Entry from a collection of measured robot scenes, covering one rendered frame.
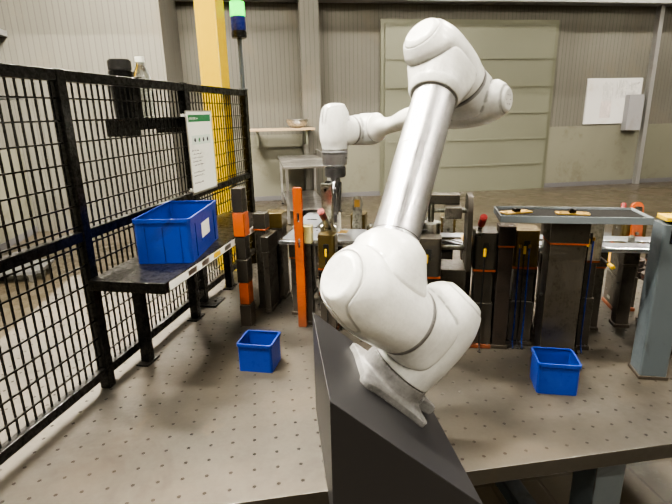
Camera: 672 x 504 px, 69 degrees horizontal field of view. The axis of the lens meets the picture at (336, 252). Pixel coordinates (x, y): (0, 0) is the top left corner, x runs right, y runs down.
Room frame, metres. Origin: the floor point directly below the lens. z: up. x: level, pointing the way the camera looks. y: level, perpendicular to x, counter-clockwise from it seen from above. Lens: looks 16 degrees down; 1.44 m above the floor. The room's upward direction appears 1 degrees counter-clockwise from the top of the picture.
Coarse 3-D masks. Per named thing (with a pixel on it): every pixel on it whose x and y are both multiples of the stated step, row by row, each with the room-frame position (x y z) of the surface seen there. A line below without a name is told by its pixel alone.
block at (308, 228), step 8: (304, 224) 1.64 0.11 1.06; (312, 224) 1.64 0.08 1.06; (304, 232) 1.61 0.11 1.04; (312, 232) 1.62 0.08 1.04; (304, 240) 1.61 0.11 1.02; (312, 240) 1.62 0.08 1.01; (304, 248) 1.62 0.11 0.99; (312, 248) 1.63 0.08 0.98; (312, 256) 1.63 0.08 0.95; (312, 264) 1.62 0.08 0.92; (312, 272) 1.62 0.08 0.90; (312, 280) 1.62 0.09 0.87; (312, 288) 1.61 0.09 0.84; (312, 296) 1.61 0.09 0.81; (312, 304) 1.61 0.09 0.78; (312, 320) 1.61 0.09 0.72
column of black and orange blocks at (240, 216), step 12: (240, 192) 1.61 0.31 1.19; (240, 204) 1.61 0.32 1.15; (240, 216) 1.61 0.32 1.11; (240, 228) 1.61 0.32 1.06; (240, 240) 1.61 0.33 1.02; (240, 252) 1.61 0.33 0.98; (240, 264) 1.61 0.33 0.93; (240, 276) 1.61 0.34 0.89; (252, 276) 1.65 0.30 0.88; (240, 288) 1.61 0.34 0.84; (252, 288) 1.65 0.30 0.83; (240, 300) 1.61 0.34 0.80; (252, 300) 1.64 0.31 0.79; (240, 312) 1.61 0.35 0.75; (252, 312) 1.62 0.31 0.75; (252, 324) 1.61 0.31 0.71
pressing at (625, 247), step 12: (288, 240) 1.66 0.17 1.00; (348, 240) 1.66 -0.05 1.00; (444, 240) 1.62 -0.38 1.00; (456, 240) 1.62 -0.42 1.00; (612, 240) 1.58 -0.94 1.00; (624, 240) 1.57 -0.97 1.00; (636, 240) 1.57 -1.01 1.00; (648, 240) 1.57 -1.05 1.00; (612, 252) 1.48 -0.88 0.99; (624, 252) 1.47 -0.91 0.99; (636, 252) 1.46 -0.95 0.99
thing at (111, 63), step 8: (112, 64) 1.60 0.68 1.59; (120, 64) 1.61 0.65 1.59; (128, 64) 1.63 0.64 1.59; (112, 72) 1.60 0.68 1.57; (120, 72) 1.60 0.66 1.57; (128, 72) 1.62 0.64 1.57; (112, 88) 1.60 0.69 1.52; (128, 88) 1.61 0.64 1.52; (112, 96) 1.61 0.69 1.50; (128, 96) 1.61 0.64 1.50; (120, 104) 1.60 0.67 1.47; (128, 104) 1.61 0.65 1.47; (120, 112) 1.60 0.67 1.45
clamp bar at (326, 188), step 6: (324, 186) 1.57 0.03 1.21; (330, 186) 1.56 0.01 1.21; (324, 192) 1.57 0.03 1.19; (330, 192) 1.57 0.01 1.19; (324, 198) 1.57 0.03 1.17; (330, 198) 1.57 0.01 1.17; (324, 204) 1.58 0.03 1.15; (330, 204) 1.57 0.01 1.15; (324, 210) 1.58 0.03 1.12; (330, 210) 1.58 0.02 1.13; (330, 216) 1.58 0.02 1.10; (324, 228) 1.59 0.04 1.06
